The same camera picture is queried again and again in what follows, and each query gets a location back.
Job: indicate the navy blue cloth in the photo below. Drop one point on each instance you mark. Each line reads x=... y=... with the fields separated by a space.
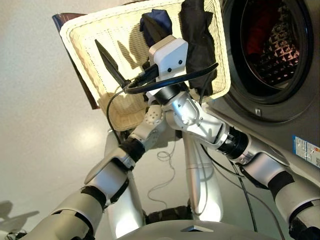
x=162 y=22

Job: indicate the black cloth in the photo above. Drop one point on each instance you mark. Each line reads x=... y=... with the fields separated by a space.
x=197 y=45

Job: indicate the coral red cloth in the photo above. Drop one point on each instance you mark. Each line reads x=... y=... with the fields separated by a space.
x=257 y=35

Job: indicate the pale woven laundry basket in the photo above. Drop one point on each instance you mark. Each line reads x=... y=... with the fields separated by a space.
x=105 y=32

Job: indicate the grey washing machine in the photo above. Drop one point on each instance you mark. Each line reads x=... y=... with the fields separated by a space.
x=250 y=110

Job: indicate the silver robot leg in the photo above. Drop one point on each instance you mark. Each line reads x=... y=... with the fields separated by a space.
x=200 y=175
x=125 y=217

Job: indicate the black robot waist joint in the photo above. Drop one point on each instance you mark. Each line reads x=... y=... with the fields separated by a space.
x=167 y=215

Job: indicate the silver robot torso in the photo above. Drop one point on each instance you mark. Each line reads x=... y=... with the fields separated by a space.
x=190 y=233

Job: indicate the large blue info label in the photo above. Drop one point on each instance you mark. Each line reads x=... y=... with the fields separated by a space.
x=305 y=150

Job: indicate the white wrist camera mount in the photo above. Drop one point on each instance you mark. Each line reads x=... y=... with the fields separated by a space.
x=152 y=97
x=172 y=52

